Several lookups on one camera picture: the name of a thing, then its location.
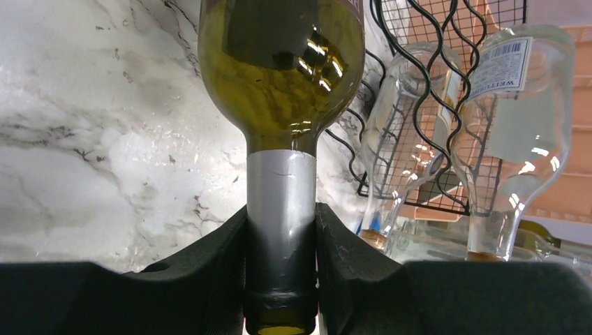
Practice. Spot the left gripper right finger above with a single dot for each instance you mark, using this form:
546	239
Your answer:
364	292

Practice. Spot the green wine bottle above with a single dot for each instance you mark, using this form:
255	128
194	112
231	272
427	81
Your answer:
535	237

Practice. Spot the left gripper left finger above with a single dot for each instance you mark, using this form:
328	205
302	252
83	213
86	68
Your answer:
197	290

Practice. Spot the large clear labelled bottle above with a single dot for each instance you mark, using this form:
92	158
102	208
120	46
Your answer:
516	131

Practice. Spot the peach plastic file organizer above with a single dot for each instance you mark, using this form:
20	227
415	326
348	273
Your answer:
464	26

